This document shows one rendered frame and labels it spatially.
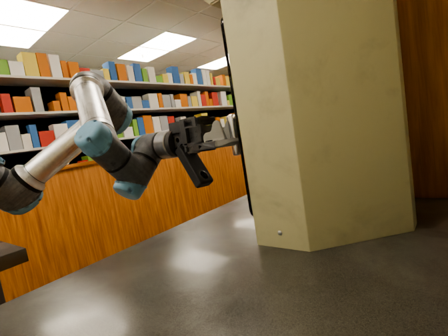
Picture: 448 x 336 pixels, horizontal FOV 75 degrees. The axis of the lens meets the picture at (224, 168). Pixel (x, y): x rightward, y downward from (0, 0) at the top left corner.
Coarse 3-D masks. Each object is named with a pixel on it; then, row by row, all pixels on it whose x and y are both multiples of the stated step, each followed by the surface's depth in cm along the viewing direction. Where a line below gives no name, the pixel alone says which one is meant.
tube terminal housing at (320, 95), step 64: (256, 0) 49; (320, 0) 48; (384, 0) 49; (256, 64) 51; (320, 64) 48; (384, 64) 50; (256, 128) 54; (320, 128) 49; (384, 128) 51; (256, 192) 56; (320, 192) 50; (384, 192) 52
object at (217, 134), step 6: (216, 120) 63; (216, 126) 63; (210, 132) 64; (216, 132) 63; (222, 132) 62; (204, 138) 66; (210, 138) 65; (216, 138) 64; (222, 138) 62; (234, 138) 61; (216, 144) 63; (222, 144) 62; (228, 144) 62; (234, 144) 62
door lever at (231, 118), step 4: (228, 116) 63; (232, 116) 62; (228, 120) 63; (232, 120) 62; (228, 124) 63; (232, 124) 62; (232, 128) 62; (236, 128) 63; (232, 132) 63; (236, 132) 63; (232, 136) 63; (236, 136) 63; (236, 144) 63; (232, 148) 64; (236, 148) 63; (236, 152) 63; (240, 152) 63
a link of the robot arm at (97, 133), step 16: (80, 80) 86; (96, 80) 88; (80, 96) 80; (96, 96) 80; (80, 112) 75; (96, 112) 73; (80, 128) 65; (96, 128) 63; (112, 128) 70; (80, 144) 62; (96, 144) 63; (112, 144) 66; (96, 160) 66; (112, 160) 67; (128, 160) 70
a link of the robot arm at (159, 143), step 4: (160, 132) 76; (164, 132) 74; (156, 136) 76; (160, 136) 74; (164, 136) 73; (156, 140) 75; (160, 140) 74; (164, 140) 73; (156, 144) 75; (160, 144) 74; (164, 144) 73; (156, 148) 75; (160, 148) 74; (164, 148) 73; (156, 152) 76; (160, 152) 75; (164, 152) 74; (168, 152) 74; (160, 156) 76; (164, 156) 76; (168, 156) 75; (172, 156) 75
